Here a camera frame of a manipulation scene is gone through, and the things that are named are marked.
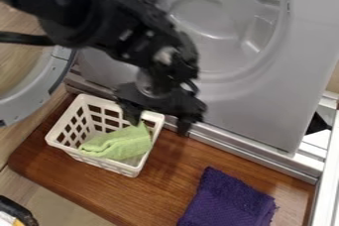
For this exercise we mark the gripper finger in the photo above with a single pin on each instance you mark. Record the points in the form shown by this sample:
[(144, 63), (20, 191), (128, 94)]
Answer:
[(184, 125), (132, 112)]

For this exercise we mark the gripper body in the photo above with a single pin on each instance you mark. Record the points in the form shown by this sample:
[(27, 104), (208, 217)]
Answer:
[(165, 96)]

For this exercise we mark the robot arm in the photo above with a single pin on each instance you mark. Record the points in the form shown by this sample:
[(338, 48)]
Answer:
[(101, 15)]

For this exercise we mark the green cloth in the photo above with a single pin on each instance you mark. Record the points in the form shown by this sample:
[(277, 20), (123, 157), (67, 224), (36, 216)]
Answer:
[(119, 144)]

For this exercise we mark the purple cloth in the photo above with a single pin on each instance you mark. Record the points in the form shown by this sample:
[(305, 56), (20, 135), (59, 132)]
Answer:
[(227, 200)]

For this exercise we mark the white basket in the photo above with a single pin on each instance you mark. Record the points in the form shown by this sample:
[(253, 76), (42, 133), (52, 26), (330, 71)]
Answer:
[(88, 127)]

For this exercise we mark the washing machine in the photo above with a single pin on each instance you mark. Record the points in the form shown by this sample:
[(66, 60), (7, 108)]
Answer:
[(238, 55)]

